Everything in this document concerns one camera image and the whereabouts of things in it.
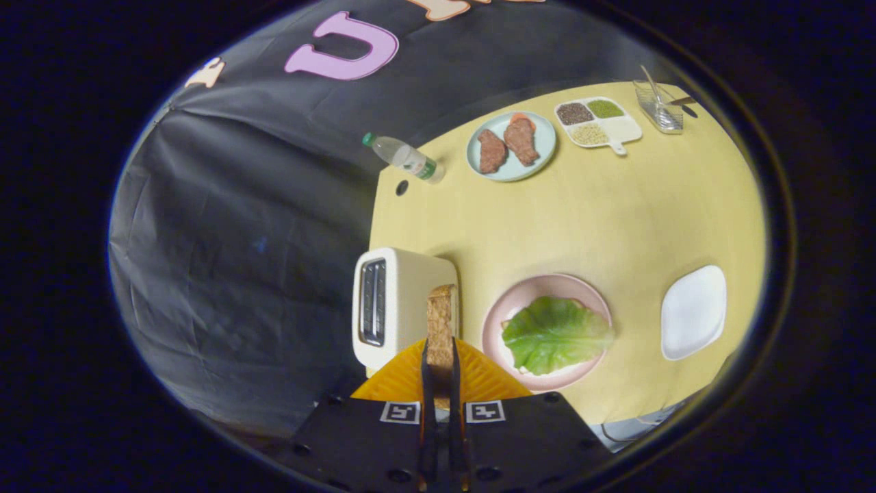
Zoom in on cream white toaster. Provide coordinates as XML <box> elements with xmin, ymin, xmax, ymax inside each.
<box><xmin>352</xmin><ymin>247</ymin><xmax>460</xmax><ymax>374</ymax></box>

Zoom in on toasted bread slice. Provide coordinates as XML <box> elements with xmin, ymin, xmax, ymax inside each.
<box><xmin>426</xmin><ymin>284</ymin><xmax>459</xmax><ymax>410</ymax></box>

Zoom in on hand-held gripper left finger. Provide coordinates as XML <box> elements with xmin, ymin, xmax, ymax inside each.
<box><xmin>287</xmin><ymin>337</ymin><xmax>439</xmax><ymax>493</ymax></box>

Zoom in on clear plastic water bottle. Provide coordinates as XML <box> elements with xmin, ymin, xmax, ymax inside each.
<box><xmin>362</xmin><ymin>132</ymin><xmax>446</xmax><ymax>184</ymax></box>

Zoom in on white divided seasoning tray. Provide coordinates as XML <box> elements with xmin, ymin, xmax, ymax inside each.
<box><xmin>554</xmin><ymin>97</ymin><xmax>643</xmax><ymax>156</ymax></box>

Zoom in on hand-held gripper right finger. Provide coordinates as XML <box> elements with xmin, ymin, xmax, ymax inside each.
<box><xmin>448</xmin><ymin>337</ymin><xmax>613</xmax><ymax>493</ymax></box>

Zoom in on pink plate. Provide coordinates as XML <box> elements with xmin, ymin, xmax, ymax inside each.
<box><xmin>481</xmin><ymin>274</ymin><xmax>613</xmax><ymax>392</ymax></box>

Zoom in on clear glass cup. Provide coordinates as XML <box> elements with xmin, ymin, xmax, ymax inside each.
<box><xmin>633</xmin><ymin>79</ymin><xmax>685</xmax><ymax>135</ymax></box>

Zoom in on white plate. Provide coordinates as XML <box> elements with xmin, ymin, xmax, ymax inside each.
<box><xmin>660</xmin><ymin>265</ymin><xmax>727</xmax><ymax>362</ymax></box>

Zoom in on green lettuce leaf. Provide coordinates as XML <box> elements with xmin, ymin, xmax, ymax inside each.
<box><xmin>501</xmin><ymin>295</ymin><xmax>615</xmax><ymax>376</ymax></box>

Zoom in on light blue plate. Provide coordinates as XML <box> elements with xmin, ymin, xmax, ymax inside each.
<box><xmin>466</xmin><ymin>111</ymin><xmax>558</xmax><ymax>183</ymax></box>

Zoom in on brown meat piece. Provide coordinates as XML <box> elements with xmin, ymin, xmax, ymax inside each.
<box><xmin>504</xmin><ymin>118</ymin><xmax>541</xmax><ymax>167</ymax></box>
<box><xmin>477</xmin><ymin>129</ymin><xmax>509</xmax><ymax>175</ymax></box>

